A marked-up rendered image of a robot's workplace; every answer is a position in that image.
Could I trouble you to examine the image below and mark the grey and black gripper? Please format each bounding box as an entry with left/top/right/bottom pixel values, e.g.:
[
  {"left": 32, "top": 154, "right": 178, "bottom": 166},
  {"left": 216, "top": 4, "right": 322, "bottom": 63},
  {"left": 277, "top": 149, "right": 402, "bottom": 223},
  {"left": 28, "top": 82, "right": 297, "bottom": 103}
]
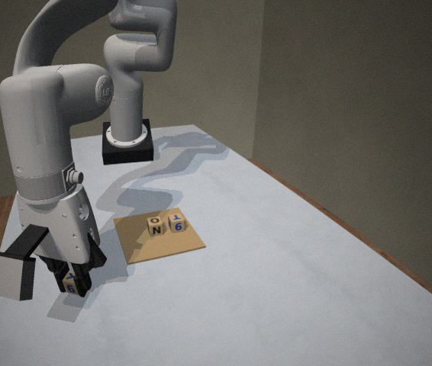
[{"left": 17, "top": 184, "right": 107, "bottom": 297}]

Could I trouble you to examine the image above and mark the tan square mat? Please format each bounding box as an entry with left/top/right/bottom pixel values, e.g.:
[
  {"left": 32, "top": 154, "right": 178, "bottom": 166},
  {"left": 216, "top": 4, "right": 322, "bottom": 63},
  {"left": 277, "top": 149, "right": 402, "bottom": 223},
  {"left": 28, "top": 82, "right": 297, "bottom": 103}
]
[{"left": 114, "top": 207, "right": 206, "bottom": 265}]

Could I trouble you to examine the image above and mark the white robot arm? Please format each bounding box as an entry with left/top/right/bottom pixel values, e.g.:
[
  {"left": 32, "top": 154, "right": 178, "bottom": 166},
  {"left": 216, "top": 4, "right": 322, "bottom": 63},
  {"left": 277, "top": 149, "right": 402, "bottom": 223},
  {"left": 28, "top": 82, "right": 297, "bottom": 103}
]
[{"left": 0, "top": 0, "right": 177, "bottom": 301}]

